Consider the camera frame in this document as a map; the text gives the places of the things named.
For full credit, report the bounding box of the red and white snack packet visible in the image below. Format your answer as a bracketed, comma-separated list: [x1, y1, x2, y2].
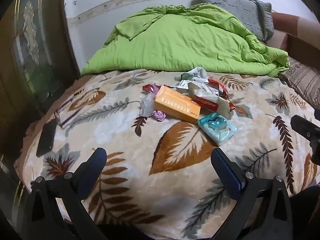
[207, 78, 235, 110]

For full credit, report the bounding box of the clear plastic wrapper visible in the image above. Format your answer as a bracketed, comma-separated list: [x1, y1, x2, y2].
[139, 92, 158, 117]

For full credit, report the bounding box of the beige red-striped snack packet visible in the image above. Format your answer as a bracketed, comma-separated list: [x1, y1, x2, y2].
[187, 81, 230, 119]

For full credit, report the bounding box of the black phone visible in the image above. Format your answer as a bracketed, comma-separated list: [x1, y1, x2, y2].
[36, 120, 57, 158]

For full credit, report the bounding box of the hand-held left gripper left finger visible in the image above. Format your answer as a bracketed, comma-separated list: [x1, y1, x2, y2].
[25, 147, 108, 240]

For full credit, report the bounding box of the leaf-printed blanket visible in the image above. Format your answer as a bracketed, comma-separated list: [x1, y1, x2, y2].
[14, 69, 320, 233]

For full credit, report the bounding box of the purple candy wrapper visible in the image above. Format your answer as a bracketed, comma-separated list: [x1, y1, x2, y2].
[152, 110, 167, 121]

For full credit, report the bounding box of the grey quilted pillow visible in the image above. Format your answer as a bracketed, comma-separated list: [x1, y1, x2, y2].
[190, 0, 274, 43]

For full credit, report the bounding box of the white barcode packet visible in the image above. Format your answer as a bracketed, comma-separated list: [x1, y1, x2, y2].
[175, 79, 193, 90]

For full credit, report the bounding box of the striped beige pillow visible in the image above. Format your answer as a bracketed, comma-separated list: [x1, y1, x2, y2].
[279, 56, 320, 110]

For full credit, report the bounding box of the green quilt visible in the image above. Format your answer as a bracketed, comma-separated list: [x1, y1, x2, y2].
[81, 4, 290, 78]

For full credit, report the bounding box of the dark wooden door with glass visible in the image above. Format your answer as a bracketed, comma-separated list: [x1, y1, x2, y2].
[0, 0, 83, 188]

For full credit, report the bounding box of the orange carton box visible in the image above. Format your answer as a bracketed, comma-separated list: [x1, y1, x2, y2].
[154, 85, 202, 123]

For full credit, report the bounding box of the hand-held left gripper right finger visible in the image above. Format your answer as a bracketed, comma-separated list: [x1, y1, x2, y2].
[211, 147, 294, 240]

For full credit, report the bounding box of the red rose-print snack packet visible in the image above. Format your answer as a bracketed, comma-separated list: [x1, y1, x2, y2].
[142, 84, 162, 94]

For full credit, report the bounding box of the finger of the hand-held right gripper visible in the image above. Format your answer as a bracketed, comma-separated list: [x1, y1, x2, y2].
[311, 140, 320, 166]
[290, 115, 320, 143]

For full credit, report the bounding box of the teal tissue packet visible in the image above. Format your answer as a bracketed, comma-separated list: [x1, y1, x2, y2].
[197, 112, 237, 147]

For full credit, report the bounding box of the brown upholstered bed frame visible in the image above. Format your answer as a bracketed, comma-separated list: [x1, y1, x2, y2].
[260, 11, 320, 63]

